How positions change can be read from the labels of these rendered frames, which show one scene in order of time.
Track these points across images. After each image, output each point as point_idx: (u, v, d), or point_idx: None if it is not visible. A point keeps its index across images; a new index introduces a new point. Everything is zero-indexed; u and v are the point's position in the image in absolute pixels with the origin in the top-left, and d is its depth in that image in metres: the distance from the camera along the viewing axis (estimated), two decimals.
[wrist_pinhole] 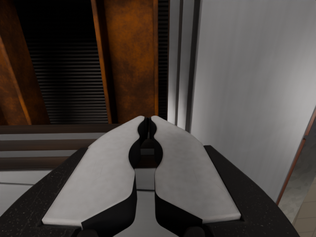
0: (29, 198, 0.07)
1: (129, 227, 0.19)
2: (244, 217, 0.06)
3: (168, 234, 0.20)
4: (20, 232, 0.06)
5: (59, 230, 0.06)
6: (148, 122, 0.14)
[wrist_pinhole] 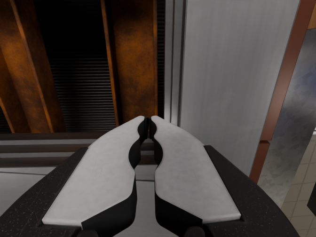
0: (29, 198, 0.07)
1: (136, 209, 0.26)
2: (244, 217, 0.06)
3: None
4: (20, 232, 0.06)
5: (59, 230, 0.06)
6: (148, 122, 0.14)
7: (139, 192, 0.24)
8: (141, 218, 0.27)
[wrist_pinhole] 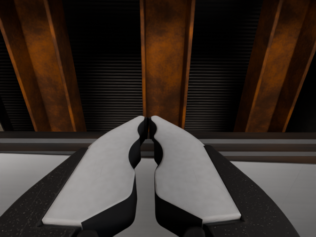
0: (29, 198, 0.07)
1: None
2: (244, 217, 0.06)
3: None
4: (20, 232, 0.06)
5: (59, 230, 0.06)
6: (148, 122, 0.14)
7: None
8: None
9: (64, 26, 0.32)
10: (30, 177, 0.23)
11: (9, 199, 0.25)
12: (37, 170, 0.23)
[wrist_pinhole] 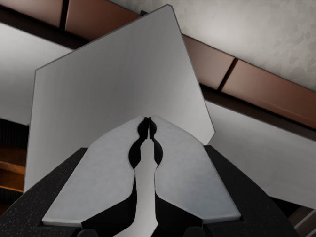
0: (29, 198, 0.07)
1: None
2: (244, 217, 0.06)
3: None
4: (20, 232, 0.06)
5: (59, 230, 0.06)
6: (148, 122, 0.14)
7: (44, 170, 0.22)
8: None
9: (0, 207, 0.51)
10: None
11: None
12: None
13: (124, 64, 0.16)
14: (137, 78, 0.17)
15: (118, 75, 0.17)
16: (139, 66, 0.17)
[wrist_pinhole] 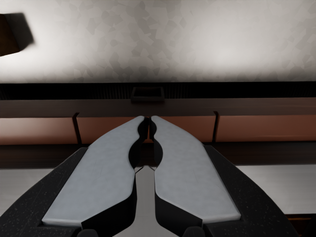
0: (29, 198, 0.07)
1: None
2: (244, 217, 0.06)
3: None
4: (20, 232, 0.06)
5: (59, 230, 0.06)
6: (148, 122, 0.14)
7: None
8: None
9: None
10: None
11: None
12: None
13: None
14: (144, 202, 0.25)
15: None
16: (142, 197, 0.24)
